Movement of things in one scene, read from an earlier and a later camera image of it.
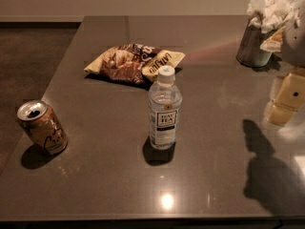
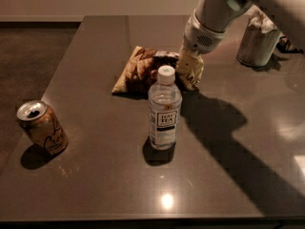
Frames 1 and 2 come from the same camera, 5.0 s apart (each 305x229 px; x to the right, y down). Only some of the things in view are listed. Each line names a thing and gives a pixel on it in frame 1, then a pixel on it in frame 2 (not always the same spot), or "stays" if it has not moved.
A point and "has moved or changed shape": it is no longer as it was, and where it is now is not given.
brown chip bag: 134,63 has moved or changed shape
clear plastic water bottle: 165,111 stays
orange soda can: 42,125 stays
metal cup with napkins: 266,16 stays
